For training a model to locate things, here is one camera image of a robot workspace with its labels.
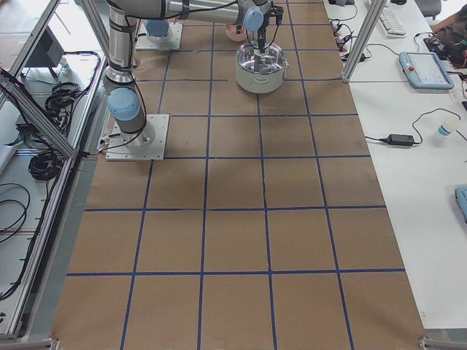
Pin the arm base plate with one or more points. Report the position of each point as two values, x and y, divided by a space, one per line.
150 144
148 41

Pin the pale green electric pot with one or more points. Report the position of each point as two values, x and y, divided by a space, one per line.
259 83

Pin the aluminium frame rail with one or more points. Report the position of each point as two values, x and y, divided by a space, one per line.
52 63

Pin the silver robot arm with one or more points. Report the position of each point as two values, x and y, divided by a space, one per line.
124 103
157 29

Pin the blue teach pendant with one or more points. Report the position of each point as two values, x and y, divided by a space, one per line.
424 70
461 198

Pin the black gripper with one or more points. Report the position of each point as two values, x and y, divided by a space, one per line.
261 38

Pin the white keyboard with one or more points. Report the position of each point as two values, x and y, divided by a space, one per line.
390 24

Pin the pink bowl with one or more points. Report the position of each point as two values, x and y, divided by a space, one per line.
235 33

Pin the aluminium frame post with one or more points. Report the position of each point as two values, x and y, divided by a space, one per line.
366 29

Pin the paper cup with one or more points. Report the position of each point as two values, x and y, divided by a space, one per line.
449 126

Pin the black laptop power brick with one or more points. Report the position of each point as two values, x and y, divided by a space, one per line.
399 140

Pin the glass pot lid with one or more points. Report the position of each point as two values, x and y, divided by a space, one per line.
270 61

